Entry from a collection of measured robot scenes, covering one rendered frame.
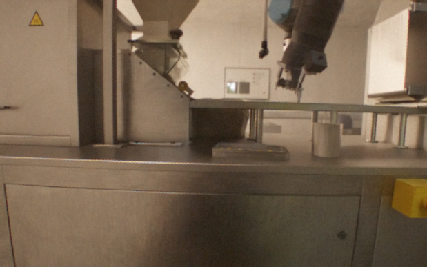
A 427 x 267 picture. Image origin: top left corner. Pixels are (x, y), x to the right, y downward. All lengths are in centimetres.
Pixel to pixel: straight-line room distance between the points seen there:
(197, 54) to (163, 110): 398
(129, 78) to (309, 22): 58
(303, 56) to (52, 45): 74
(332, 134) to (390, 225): 26
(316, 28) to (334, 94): 471
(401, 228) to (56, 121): 103
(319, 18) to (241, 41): 433
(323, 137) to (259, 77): 405
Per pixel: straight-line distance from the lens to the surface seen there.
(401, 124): 103
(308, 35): 48
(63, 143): 81
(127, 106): 80
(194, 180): 51
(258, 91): 462
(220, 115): 98
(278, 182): 53
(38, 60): 90
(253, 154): 56
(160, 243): 59
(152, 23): 89
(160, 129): 76
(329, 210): 60
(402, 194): 65
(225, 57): 467
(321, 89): 505
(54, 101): 86
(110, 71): 75
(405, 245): 75
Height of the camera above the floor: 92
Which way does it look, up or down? 6 degrees down
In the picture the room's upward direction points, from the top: 1 degrees clockwise
